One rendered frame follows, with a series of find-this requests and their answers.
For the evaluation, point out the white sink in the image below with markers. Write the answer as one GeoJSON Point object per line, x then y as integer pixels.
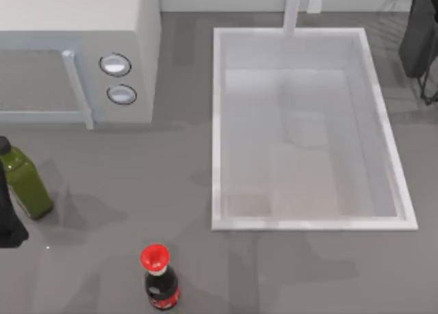
{"type": "Point", "coordinates": [301, 139]}

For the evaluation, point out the microwave oven knob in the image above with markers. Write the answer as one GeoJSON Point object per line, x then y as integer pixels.
{"type": "Point", "coordinates": [115, 65]}
{"type": "Point", "coordinates": [121, 94]}

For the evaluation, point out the dark bottle with red cap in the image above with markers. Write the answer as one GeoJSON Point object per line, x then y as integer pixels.
{"type": "Point", "coordinates": [160, 283]}

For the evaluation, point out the pale microwave oven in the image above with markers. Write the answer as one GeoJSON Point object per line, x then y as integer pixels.
{"type": "Point", "coordinates": [116, 40]}

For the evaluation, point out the tall white tap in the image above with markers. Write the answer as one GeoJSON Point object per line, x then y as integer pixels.
{"type": "Point", "coordinates": [292, 9]}

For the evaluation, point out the green bottle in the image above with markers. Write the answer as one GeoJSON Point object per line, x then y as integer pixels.
{"type": "Point", "coordinates": [27, 187]}

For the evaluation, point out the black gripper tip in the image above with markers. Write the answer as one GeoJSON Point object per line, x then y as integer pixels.
{"type": "Point", "coordinates": [8, 218]}

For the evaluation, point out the white wall socket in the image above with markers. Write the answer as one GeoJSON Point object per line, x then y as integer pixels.
{"type": "Point", "coordinates": [314, 3]}

